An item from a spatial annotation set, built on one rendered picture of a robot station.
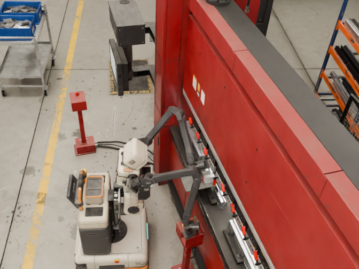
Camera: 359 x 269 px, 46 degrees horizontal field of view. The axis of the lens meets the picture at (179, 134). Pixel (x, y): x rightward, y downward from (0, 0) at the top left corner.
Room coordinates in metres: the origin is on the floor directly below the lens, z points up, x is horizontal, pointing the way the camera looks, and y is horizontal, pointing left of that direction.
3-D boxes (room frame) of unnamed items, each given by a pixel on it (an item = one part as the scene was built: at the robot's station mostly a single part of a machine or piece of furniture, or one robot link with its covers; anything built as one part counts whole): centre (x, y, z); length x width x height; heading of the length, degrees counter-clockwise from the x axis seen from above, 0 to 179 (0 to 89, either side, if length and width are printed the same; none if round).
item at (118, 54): (3.36, 0.61, 1.42); 0.45 x 0.12 x 0.36; 18
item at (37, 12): (5.26, 2.27, 0.92); 0.50 x 0.36 x 0.18; 97
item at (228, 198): (2.06, -0.44, 1.20); 0.15 x 0.09 x 0.17; 19
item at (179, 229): (2.03, -0.14, 0.75); 0.20 x 0.16 x 0.18; 25
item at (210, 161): (2.43, -0.31, 1.20); 0.15 x 0.09 x 0.17; 19
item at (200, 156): (2.93, -0.14, 0.92); 0.50 x 0.06 x 0.10; 19
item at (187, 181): (2.36, -0.18, 1.00); 0.26 x 0.18 x 0.01; 109
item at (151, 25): (3.55, 0.37, 1.67); 0.40 x 0.24 x 0.07; 19
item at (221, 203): (2.36, -0.34, 0.92); 0.39 x 0.06 x 0.10; 19
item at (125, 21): (3.44, 0.55, 1.53); 0.51 x 0.25 x 0.85; 18
